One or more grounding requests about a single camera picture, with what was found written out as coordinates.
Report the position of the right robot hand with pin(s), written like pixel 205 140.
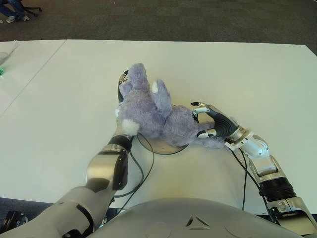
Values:
pixel 220 124

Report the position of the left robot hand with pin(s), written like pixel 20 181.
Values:
pixel 121 86

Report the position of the purple plush doll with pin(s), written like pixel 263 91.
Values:
pixel 153 116

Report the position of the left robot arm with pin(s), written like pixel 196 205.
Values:
pixel 104 173

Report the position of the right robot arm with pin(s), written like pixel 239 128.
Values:
pixel 270 173

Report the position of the white plate black rim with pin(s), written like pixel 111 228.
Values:
pixel 163 147

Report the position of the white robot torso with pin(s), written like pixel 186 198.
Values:
pixel 198 220

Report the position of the black office chair base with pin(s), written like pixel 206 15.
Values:
pixel 33 10

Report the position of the person in blue jeans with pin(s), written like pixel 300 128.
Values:
pixel 13 11

